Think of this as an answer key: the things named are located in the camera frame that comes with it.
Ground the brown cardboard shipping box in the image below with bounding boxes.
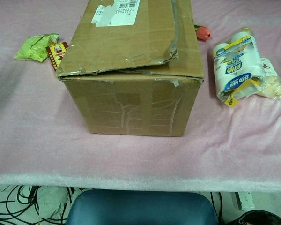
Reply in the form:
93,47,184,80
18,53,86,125
55,0,205,137

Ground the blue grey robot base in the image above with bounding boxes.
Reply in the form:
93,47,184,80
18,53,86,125
65,189,220,225

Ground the pink fleece tablecloth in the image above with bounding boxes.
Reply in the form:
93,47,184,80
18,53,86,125
0,0,281,193

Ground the artificial pink tulip flower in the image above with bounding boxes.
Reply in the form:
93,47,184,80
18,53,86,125
193,24,211,42

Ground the red snack packet with portrait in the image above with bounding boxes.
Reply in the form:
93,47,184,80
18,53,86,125
45,41,69,72

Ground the white toilet paper roll pack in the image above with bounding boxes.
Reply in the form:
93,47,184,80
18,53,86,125
212,26,267,107

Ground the white crumpled floor bag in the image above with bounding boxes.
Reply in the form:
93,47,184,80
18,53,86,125
36,186,70,218

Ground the crumpled green plastic bag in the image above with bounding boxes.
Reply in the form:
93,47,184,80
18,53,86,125
13,33,60,62

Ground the clear beige snack bag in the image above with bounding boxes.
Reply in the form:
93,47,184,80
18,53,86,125
255,57,281,102

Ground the black trash bin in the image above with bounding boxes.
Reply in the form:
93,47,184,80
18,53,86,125
227,210,281,225

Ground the thin black floor cable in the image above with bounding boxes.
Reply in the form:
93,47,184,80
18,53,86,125
210,192,223,220

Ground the white table leg bracket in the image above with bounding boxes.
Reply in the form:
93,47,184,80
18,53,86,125
234,192,256,211

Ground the black floor cable bundle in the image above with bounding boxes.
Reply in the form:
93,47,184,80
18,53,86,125
0,184,73,225

